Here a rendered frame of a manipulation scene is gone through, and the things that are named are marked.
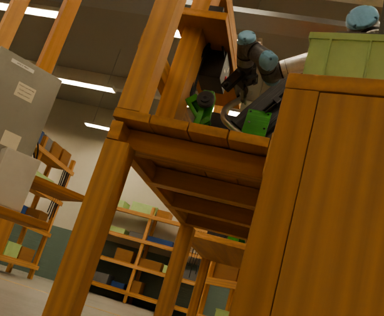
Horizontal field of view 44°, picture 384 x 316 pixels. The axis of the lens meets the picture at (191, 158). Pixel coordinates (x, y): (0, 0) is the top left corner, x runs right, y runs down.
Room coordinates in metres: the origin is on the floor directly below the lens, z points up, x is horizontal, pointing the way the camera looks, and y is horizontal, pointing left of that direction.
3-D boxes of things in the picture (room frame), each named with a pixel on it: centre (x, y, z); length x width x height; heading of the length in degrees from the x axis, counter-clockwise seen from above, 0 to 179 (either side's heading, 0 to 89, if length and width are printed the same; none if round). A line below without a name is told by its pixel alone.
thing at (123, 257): (11.13, 0.56, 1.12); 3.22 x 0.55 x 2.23; 76
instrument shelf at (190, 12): (2.28, 0.04, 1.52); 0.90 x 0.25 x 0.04; 165
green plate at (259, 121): (2.12, -0.26, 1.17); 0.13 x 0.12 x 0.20; 165
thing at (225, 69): (2.16, 0.01, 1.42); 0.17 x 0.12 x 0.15; 165
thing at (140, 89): (2.29, 0.08, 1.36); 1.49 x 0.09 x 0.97; 165
